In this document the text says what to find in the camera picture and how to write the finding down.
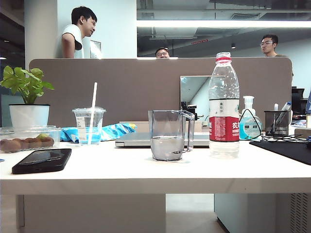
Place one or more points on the white desk cabinet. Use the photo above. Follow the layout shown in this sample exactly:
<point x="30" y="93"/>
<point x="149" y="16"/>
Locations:
<point x="255" y="213"/>

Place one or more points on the green leafy plant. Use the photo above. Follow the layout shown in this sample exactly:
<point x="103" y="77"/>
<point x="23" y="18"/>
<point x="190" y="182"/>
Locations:
<point x="26" y="82"/>

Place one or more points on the blue snack bag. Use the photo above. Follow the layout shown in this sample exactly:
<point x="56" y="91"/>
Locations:
<point x="116" y="131"/>

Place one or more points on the mineral water bottle red label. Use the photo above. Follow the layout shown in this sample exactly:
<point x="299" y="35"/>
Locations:
<point x="224" y="126"/>

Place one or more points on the white drinking straw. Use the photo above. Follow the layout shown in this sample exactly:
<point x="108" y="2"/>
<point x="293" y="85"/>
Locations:
<point x="94" y="97"/>

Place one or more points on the clear grey measuring jug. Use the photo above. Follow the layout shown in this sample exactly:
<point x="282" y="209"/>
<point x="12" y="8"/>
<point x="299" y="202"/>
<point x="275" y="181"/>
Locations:
<point x="167" y="121"/>

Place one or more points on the standing man with glasses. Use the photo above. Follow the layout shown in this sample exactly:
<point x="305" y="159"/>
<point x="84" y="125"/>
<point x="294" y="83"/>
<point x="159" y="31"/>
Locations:
<point x="269" y="46"/>

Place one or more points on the black clamp mount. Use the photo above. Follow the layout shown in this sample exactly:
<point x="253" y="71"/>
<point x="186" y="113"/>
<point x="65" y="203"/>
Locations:
<point x="192" y="108"/>

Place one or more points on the hand sanitizer pump bottle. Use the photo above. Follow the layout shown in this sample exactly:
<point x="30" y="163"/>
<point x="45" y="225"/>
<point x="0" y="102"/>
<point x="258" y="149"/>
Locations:
<point x="250" y="126"/>

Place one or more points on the brown desk divider panel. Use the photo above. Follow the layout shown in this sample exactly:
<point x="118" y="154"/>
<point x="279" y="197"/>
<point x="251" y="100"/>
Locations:
<point x="133" y="92"/>

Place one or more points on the blue white marker pen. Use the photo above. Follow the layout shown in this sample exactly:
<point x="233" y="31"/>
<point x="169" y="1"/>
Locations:
<point x="287" y="105"/>

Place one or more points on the black mouse pad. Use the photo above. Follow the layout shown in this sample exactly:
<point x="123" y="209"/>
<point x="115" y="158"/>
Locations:
<point x="286" y="151"/>

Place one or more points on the clear plastic cup with lid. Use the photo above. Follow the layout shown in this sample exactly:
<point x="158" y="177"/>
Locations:
<point x="83" y="126"/>

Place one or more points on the green kiwi fruit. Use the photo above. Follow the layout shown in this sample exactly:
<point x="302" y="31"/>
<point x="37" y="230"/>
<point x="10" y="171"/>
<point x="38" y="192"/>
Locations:
<point x="42" y="136"/>

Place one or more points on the man in white shirt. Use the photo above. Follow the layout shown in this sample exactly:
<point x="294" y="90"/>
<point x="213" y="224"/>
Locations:
<point x="75" y="36"/>

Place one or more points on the black smartphone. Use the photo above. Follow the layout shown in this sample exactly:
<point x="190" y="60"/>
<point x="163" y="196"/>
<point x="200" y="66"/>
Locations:
<point x="41" y="160"/>

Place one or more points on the seated man with glasses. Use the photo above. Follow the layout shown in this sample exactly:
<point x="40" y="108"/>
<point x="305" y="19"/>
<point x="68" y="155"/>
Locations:
<point x="162" y="53"/>

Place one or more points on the silver Dell laptop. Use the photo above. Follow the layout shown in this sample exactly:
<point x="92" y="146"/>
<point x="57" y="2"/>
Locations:
<point x="136" y="140"/>

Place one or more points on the beige desk support panel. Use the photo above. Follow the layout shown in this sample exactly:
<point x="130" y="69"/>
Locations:
<point x="92" y="213"/>

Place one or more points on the black mesh pen holder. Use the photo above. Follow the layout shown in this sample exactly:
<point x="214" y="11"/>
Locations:
<point x="277" y="123"/>

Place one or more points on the black office chair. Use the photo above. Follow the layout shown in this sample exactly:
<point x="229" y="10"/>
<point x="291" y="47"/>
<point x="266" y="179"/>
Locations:
<point x="297" y="99"/>

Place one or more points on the long beige box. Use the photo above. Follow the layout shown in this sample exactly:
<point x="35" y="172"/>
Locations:
<point x="141" y="126"/>

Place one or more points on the white plant pot black rim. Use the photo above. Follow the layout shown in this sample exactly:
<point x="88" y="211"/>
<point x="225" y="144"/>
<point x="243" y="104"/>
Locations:
<point x="29" y="116"/>

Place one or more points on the brown kiwi fruit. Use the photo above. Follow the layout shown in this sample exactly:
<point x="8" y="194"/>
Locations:
<point x="29" y="143"/>
<point x="9" y="145"/>
<point x="47" y="142"/>

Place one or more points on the clear plastic fruit box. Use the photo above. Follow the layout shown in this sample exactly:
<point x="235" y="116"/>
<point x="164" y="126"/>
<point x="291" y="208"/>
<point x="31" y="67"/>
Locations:
<point x="56" y="136"/>

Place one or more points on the framed wall picture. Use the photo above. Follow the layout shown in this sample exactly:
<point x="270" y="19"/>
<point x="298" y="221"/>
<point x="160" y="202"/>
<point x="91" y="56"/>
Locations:
<point x="95" y="48"/>

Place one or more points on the standing silver mirror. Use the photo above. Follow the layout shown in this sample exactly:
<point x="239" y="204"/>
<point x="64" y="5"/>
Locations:
<point x="194" y="87"/>

